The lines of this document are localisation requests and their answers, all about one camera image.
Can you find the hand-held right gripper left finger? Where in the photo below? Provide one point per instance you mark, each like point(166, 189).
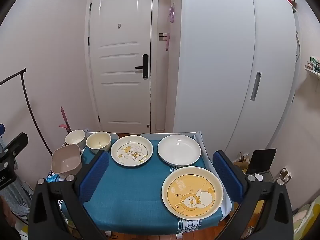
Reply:
point(93, 175)

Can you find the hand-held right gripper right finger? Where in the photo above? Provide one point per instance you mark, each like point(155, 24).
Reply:
point(226, 177)

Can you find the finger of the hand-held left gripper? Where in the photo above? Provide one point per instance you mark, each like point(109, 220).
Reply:
point(17, 142)

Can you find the cream round bowl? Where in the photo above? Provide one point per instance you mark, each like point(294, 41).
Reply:
point(98, 142)

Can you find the yellow plate with bear print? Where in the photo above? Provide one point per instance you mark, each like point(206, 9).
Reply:
point(191, 192)

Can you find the white round bowl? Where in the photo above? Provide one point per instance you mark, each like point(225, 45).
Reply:
point(75, 138)

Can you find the white plate with duck print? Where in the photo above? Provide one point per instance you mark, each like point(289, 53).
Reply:
point(131, 152)

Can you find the plain white plate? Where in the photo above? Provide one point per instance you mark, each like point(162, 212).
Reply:
point(178, 150)

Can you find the brown paper bag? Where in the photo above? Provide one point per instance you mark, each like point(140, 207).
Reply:
point(241, 163)

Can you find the grey striped cloth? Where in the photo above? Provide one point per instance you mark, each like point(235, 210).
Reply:
point(15, 200)

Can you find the teal tablecloth with triangle stripe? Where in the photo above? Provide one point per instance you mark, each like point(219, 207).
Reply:
point(130, 187)

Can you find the black laptop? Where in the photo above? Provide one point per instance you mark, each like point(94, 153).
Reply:
point(261, 161)

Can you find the floral patterned cloth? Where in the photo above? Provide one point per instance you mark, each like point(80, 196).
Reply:
point(53, 178)

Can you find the green bedding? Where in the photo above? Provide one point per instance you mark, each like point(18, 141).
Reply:
point(306, 217)

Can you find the white wardrobe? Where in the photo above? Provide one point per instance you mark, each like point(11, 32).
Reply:
point(215, 67)

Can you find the white panelled door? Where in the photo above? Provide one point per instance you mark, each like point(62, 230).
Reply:
point(122, 55)

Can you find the pink hanging strip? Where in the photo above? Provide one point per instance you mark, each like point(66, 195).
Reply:
point(167, 42)

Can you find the purple hanging ornament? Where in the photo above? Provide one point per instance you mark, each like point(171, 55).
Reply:
point(171, 13)

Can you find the white wall socket with charger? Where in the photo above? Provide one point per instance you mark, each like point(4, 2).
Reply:
point(285, 173)

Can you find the white wall shelf with items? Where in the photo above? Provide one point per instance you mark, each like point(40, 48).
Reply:
point(313, 66)

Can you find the wall light switch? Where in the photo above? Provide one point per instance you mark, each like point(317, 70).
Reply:
point(163, 36)

